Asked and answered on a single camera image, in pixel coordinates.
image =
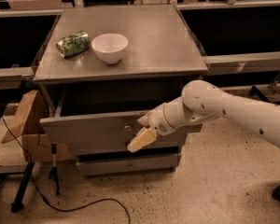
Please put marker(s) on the grey right side rail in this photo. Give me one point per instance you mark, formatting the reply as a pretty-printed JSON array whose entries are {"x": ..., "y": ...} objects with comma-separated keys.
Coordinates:
[{"x": 242, "y": 63}]

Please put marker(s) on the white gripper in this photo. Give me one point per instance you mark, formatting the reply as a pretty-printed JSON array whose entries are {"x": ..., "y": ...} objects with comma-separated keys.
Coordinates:
[{"x": 158, "y": 120}]

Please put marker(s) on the brown cardboard box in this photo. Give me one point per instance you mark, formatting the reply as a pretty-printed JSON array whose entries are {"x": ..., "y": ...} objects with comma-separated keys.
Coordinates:
[{"x": 26, "y": 125}]

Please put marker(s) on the grey wooden cabinet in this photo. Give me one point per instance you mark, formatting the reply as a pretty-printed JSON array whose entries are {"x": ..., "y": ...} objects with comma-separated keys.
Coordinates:
[{"x": 159, "y": 60}]

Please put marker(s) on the black stand leg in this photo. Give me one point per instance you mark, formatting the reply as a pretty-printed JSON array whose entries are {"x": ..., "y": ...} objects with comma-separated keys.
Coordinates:
[{"x": 17, "y": 204}]

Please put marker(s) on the grey lower drawer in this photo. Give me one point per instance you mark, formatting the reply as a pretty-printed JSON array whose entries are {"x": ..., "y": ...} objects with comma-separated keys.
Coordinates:
[{"x": 168, "y": 161}]

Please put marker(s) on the small metal drawer knob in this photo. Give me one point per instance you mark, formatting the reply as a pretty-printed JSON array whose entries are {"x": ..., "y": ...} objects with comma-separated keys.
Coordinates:
[{"x": 127, "y": 128}]

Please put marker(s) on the black right stand base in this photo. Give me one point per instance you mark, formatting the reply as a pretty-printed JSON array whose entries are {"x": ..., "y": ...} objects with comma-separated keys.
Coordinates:
[{"x": 255, "y": 91}]

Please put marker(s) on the white ceramic bowl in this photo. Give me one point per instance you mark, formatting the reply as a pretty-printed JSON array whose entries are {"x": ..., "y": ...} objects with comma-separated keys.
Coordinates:
[{"x": 109, "y": 47}]

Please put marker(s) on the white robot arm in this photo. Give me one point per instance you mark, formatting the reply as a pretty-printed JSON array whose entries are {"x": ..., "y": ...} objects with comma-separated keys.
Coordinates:
[{"x": 201, "y": 101}]

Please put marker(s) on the grey top drawer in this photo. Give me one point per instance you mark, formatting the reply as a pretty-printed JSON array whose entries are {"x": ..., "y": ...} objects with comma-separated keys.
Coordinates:
[{"x": 94, "y": 128}]

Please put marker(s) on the green crushed soda can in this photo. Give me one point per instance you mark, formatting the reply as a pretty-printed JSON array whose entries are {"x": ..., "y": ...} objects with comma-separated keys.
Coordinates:
[{"x": 73, "y": 44}]

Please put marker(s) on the grey drawer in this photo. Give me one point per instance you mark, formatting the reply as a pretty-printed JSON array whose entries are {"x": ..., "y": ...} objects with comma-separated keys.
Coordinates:
[
  {"x": 168, "y": 161},
  {"x": 94, "y": 128}
]

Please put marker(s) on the grey rail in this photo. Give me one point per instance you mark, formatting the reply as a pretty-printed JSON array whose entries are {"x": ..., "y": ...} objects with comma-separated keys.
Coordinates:
[
  {"x": 10, "y": 78},
  {"x": 242, "y": 63}
]

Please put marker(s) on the grey left side rail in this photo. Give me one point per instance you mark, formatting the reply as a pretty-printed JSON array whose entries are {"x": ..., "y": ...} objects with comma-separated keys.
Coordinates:
[{"x": 10, "y": 78}]

